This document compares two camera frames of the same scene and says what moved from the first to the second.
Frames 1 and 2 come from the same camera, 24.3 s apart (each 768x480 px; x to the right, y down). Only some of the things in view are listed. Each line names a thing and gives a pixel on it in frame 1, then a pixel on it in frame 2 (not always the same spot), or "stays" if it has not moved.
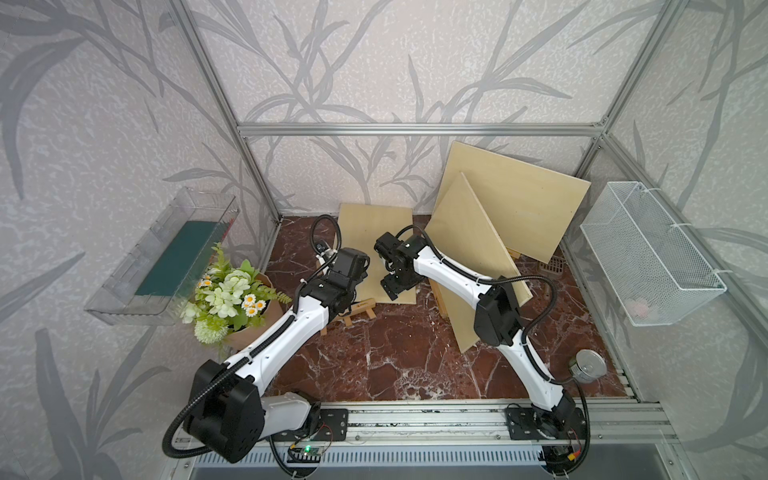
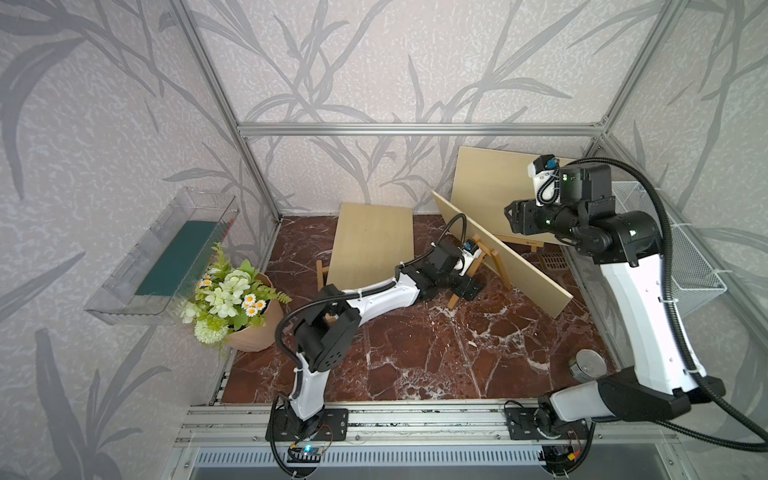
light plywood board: [460, 234] to [521, 275]
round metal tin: [588, 366] stays
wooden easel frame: [438, 295] to [495, 254]
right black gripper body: [394, 282] to [550, 218]
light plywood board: [359, 228] stays
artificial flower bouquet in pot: [232, 304] stays
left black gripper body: [363, 273] to [458, 285]
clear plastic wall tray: [157, 280] stays
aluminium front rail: [608, 422] stays
